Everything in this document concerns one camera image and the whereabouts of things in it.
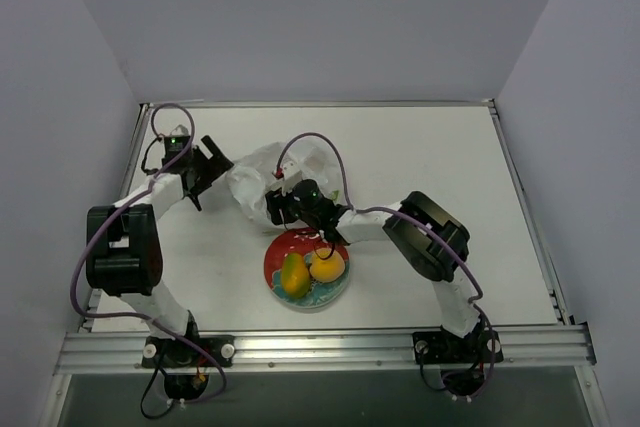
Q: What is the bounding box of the white plastic bag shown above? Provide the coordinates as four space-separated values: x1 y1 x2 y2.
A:
225 138 344 230

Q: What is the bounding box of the yellow fake fruit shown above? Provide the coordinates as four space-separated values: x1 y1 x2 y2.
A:
309 248 346 283

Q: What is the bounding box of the yellow green fake mango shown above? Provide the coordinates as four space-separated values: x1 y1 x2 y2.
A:
280 252 311 298

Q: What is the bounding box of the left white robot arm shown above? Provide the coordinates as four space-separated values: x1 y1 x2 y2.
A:
84 135 233 366

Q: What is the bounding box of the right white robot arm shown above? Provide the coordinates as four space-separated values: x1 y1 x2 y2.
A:
265 179 483 360

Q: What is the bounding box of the red plate blue flower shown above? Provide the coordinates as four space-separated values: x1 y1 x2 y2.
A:
263 228 350 311

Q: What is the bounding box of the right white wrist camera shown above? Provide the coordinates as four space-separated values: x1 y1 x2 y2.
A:
271 160 304 194

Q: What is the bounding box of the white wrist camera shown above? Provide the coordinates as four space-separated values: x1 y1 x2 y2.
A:
169 124 191 137
271 160 304 194

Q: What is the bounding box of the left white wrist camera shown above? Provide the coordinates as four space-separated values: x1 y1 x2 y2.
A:
169 124 191 137

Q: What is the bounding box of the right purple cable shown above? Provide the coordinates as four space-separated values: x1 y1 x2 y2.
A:
274 132 496 391

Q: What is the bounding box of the purple cable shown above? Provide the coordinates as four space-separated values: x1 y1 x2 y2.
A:
274 132 496 391
68 103 229 406

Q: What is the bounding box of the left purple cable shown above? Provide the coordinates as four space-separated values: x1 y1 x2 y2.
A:
68 103 229 406

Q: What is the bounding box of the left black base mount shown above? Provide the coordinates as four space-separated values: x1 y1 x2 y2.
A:
140 335 236 403

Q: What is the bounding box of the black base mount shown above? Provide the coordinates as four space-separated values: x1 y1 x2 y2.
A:
412 327 504 402
140 335 236 403

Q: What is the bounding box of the aluminium front rail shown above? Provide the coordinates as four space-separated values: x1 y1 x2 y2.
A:
54 325 596 374

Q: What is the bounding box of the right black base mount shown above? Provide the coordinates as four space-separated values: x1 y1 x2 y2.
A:
412 327 504 402

